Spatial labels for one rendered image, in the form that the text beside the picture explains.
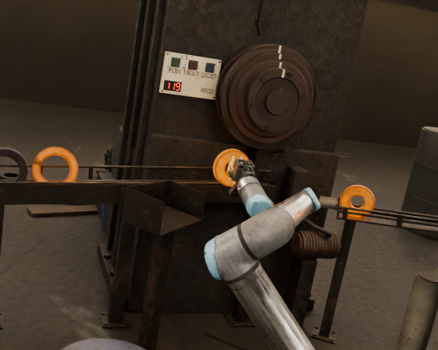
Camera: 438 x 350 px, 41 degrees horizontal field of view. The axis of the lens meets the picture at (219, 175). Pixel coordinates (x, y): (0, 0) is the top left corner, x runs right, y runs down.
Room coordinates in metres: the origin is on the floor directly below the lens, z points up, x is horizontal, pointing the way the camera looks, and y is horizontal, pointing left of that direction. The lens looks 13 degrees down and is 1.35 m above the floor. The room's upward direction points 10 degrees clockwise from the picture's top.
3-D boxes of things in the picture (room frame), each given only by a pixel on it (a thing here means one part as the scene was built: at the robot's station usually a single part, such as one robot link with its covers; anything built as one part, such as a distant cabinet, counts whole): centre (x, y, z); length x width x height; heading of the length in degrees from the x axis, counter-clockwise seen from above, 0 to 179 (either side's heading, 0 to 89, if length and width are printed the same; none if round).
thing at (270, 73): (2.56, -0.19, 1.11); 0.28 x 0.06 x 0.28; 111
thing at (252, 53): (2.65, -0.15, 1.11); 0.47 x 0.06 x 0.47; 111
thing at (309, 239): (2.64, -0.51, 0.27); 0.22 x 0.13 x 0.53; 111
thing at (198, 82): (2.63, 0.20, 1.15); 0.26 x 0.02 x 0.18; 111
